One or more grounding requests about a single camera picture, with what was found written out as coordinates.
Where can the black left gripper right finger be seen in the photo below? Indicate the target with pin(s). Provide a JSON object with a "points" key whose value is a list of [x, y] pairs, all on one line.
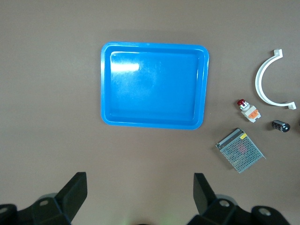
{"points": [[206, 199]]}

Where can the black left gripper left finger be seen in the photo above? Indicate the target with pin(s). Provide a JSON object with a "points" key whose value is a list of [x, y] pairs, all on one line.
{"points": [[70, 199]]}

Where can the black cylindrical capacitor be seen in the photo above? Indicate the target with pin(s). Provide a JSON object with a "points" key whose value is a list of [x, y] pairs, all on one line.
{"points": [[280, 125]]}

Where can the perforated metal power supply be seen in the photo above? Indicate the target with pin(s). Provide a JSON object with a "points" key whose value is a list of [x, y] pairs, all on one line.
{"points": [[241, 151]]}

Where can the brown table mat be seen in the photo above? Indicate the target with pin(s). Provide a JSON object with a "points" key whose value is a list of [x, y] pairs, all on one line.
{"points": [[47, 93]]}

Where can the blue plastic tray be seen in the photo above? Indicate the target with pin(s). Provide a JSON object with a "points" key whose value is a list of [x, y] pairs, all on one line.
{"points": [[152, 89]]}

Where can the large white pipe clamp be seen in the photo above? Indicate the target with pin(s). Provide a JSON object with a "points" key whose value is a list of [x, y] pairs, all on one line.
{"points": [[258, 80]]}

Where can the red pushbutton switch white body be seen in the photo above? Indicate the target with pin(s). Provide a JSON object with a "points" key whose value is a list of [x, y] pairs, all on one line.
{"points": [[250, 113]]}

